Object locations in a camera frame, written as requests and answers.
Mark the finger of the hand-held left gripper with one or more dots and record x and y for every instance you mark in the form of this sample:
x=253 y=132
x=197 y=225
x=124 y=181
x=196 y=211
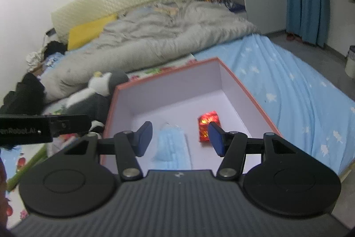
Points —
x=69 y=123

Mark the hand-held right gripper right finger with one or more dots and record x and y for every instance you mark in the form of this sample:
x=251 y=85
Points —
x=215 y=139

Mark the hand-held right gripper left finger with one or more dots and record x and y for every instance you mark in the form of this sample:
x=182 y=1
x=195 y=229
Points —
x=144 y=140

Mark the red foil packet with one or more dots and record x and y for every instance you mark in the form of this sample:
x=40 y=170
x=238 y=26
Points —
x=206 y=126

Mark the light blue face mask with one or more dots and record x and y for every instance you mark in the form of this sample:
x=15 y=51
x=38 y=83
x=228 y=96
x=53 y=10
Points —
x=173 y=146

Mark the green plush brush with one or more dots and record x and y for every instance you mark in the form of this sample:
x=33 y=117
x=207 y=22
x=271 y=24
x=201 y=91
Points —
x=27 y=168

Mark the pink cardboard box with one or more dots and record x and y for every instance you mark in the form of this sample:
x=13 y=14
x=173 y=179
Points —
x=177 y=98

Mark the fruit printed mat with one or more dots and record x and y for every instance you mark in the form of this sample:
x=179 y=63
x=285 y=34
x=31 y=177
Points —
x=16 y=159

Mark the grey penguin plush toy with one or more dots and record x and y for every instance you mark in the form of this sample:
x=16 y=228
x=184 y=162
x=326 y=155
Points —
x=93 y=103

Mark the black garment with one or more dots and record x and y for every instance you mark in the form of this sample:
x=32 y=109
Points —
x=26 y=95

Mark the blue patterned cloth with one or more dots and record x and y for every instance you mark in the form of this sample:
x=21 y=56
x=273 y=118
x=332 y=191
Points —
x=54 y=61

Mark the crumpled white clothing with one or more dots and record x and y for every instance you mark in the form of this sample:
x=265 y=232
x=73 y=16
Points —
x=34 y=60

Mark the crumpled black clothing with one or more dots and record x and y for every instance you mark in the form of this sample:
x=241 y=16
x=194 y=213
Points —
x=54 y=48

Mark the light blue bedsheet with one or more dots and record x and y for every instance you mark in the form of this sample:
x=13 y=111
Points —
x=291 y=87

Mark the yellow pillow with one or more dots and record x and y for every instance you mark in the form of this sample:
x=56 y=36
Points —
x=88 y=31

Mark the grey duvet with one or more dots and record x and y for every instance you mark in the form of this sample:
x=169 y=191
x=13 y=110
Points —
x=144 y=37

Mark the red slippers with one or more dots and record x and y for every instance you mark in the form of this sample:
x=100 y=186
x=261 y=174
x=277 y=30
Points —
x=290 y=37

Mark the printed pillow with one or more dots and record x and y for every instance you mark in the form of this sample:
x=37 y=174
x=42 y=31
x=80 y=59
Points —
x=163 y=8

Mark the blue nightstand tray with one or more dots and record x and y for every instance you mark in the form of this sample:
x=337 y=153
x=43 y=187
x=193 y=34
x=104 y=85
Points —
x=237 y=6

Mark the white trash bin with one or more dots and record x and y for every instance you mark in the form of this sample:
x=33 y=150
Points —
x=350 y=62

